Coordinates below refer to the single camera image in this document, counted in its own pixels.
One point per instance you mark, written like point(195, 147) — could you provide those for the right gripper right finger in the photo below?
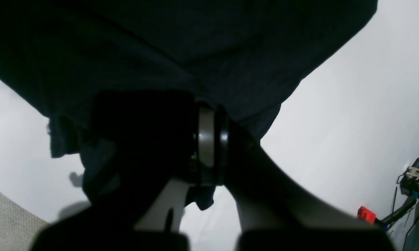
point(277, 214)

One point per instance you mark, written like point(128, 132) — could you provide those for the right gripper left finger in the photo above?
point(142, 154)

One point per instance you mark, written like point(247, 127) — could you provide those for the black t-shirt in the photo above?
point(246, 56)

